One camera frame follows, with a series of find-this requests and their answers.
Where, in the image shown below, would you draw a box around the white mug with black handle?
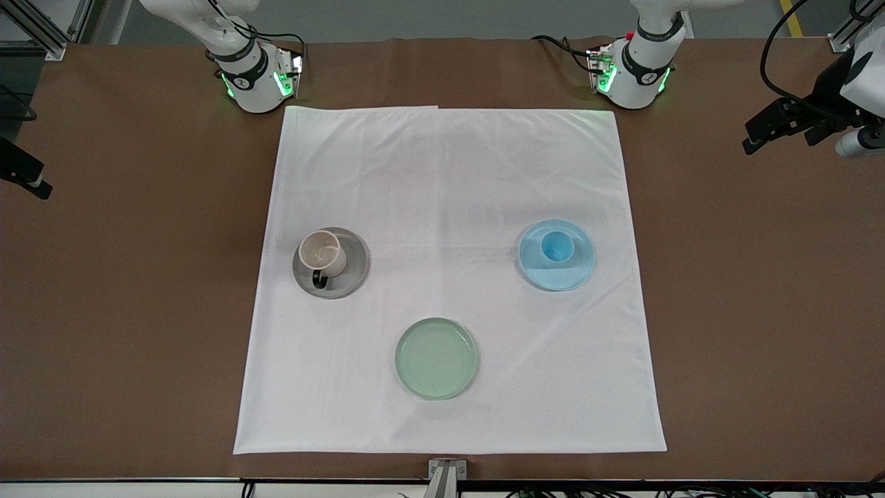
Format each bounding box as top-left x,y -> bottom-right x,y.
298,230 -> 348,290

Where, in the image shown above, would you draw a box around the metal table edge bracket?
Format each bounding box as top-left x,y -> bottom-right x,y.
428,458 -> 468,498

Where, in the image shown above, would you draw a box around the black right arm base cable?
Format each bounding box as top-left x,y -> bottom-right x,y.
225,19 -> 307,66

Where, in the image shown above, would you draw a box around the green round plate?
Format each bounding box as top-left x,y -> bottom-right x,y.
394,317 -> 480,401

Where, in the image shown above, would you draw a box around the blue cup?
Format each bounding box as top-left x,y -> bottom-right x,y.
539,231 -> 575,264

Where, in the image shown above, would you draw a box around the gray round plate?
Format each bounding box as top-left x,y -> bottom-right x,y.
292,227 -> 371,300

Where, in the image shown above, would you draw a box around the blue round plate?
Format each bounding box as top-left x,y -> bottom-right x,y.
517,219 -> 597,292

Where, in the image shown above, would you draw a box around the aluminium frame profile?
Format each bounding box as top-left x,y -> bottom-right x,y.
0,0 -> 95,62
828,0 -> 885,53

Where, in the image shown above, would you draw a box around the black arm base cable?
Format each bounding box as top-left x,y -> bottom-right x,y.
530,34 -> 597,74
225,19 -> 307,66

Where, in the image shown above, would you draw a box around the black left arm base cable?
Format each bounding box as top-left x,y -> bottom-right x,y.
530,34 -> 597,74

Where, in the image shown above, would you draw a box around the white square cloth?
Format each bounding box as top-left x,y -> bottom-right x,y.
233,105 -> 669,456

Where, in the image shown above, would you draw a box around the black cable loop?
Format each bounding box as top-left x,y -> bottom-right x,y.
0,84 -> 38,122

